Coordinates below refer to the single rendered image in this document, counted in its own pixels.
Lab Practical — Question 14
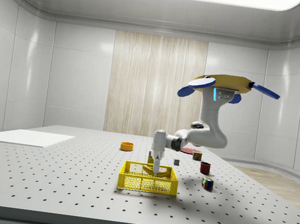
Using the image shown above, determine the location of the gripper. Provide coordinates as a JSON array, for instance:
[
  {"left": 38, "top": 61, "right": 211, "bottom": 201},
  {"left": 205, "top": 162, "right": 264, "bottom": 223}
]
[{"left": 150, "top": 154, "right": 163, "bottom": 178}]

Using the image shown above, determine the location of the banana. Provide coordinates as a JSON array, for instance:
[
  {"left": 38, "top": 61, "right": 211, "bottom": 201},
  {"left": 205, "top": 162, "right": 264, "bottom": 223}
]
[{"left": 141, "top": 164, "right": 172, "bottom": 179}]

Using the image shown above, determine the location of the yellow basket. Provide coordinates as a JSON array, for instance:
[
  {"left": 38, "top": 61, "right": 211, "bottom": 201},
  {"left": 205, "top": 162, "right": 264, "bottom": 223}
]
[{"left": 116, "top": 159, "right": 182, "bottom": 198}]

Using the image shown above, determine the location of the red plate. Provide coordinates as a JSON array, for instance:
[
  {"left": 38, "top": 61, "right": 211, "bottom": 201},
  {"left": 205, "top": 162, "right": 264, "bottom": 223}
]
[{"left": 179, "top": 146, "right": 203, "bottom": 157}]

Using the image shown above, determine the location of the yellow bowl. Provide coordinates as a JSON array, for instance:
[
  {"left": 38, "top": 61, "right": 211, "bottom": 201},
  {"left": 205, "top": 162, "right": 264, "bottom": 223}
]
[{"left": 120, "top": 141, "right": 135, "bottom": 153}]

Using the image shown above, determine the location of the flat-sided can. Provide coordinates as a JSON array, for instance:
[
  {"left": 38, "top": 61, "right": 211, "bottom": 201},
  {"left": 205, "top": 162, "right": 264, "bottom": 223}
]
[{"left": 191, "top": 151, "right": 204, "bottom": 162}]

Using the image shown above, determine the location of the red mug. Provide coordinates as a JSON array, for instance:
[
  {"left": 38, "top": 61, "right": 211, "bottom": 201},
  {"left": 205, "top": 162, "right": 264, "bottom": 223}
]
[{"left": 199, "top": 161, "right": 213, "bottom": 176}]

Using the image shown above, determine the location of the puzzle cube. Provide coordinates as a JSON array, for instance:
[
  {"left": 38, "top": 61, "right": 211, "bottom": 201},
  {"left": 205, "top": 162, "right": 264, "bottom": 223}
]
[{"left": 199, "top": 175, "right": 216, "bottom": 193}]

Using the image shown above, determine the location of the drone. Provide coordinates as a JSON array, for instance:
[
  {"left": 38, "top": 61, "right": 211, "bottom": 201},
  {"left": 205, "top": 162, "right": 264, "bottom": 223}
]
[{"left": 176, "top": 68, "right": 283, "bottom": 111}]

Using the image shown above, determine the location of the white board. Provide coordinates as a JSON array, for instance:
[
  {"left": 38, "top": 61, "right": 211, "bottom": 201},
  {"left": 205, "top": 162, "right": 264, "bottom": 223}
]
[{"left": 0, "top": 126, "right": 76, "bottom": 152}]

